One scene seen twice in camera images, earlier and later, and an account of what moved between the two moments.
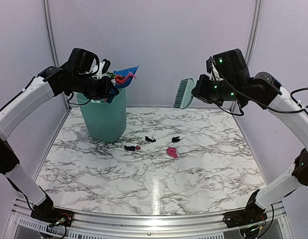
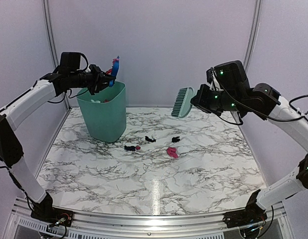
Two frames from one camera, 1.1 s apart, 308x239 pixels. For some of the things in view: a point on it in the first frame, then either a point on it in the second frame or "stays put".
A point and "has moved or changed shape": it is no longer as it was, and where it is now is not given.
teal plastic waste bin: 105,122 stays put
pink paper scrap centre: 171,152 stays put
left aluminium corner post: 53,42 stays put
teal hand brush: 184,97 has moved or changed shape
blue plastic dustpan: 122,72 to 116,65
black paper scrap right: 175,139 stays put
